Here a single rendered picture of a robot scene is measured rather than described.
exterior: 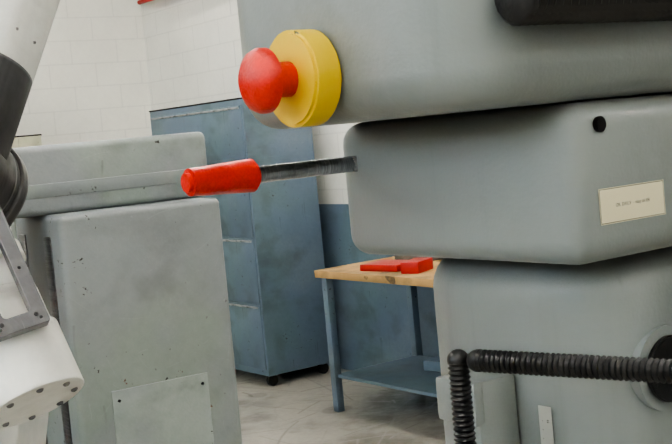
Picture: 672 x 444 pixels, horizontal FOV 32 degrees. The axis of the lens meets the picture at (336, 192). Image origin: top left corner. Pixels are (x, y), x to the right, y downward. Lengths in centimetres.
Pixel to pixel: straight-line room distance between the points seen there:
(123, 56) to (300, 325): 346
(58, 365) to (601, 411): 35
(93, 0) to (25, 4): 961
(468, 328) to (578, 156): 19
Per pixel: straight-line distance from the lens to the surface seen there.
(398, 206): 84
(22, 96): 103
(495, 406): 82
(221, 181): 81
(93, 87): 1055
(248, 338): 836
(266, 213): 814
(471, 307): 85
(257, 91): 71
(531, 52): 68
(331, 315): 727
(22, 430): 88
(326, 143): 845
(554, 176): 72
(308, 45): 72
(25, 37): 103
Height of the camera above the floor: 173
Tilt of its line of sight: 3 degrees down
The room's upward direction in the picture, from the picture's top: 5 degrees counter-clockwise
